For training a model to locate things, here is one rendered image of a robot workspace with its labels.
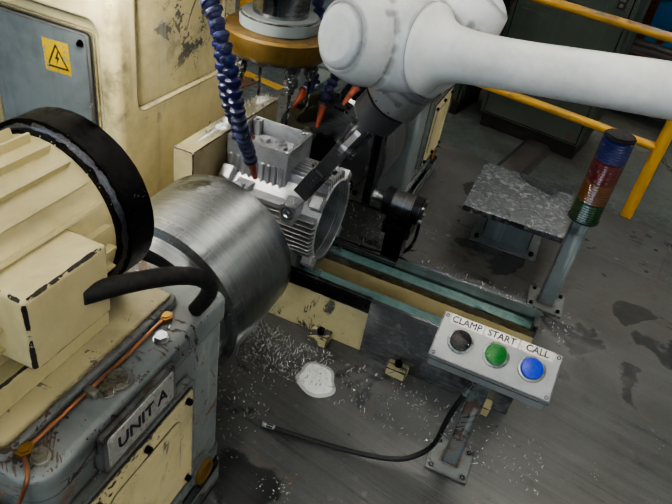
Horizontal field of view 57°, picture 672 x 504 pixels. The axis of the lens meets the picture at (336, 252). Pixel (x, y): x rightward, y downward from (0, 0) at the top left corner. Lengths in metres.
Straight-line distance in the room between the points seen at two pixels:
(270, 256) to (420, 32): 0.38
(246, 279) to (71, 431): 0.34
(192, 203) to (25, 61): 0.42
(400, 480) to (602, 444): 0.39
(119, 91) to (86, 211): 0.50
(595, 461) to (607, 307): 0.47
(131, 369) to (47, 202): 0.19
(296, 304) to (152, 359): 0.58
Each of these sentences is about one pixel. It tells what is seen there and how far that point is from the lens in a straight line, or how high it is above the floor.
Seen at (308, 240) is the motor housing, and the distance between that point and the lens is 1.08.
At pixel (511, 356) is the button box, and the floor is 1.07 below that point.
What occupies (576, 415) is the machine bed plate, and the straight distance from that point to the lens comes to 1.26.
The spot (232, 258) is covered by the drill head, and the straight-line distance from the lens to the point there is 0.84.
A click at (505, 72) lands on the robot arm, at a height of 1.44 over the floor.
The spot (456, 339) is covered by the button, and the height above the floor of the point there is 1.07.
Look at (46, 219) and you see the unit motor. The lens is 0.57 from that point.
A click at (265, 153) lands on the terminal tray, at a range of 1.09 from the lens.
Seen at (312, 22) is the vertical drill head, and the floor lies 1.36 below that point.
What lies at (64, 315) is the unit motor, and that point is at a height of 1.28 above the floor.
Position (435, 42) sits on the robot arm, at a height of 1.45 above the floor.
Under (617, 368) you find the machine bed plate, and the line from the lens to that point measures 1.40.
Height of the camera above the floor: 1.64
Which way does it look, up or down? 36 degrees down
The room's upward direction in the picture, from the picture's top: 10 degrees clockwise
